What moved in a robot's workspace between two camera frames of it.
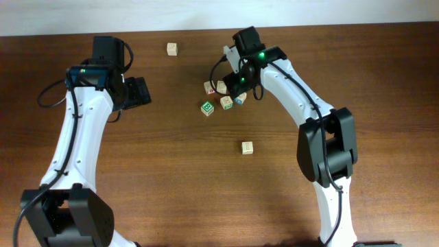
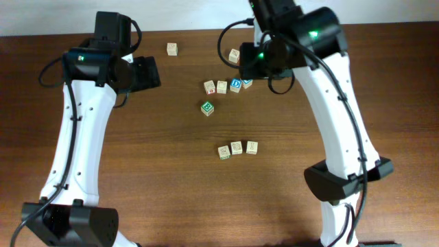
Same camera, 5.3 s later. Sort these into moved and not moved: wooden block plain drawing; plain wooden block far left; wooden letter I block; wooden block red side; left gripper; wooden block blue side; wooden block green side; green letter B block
Moved: wooden block blue side; left gripper; wooden letter I block; wooden block green side
Not moved: green letter B block; wooden block red side; plain wooden block far left; wooden block plain drawing
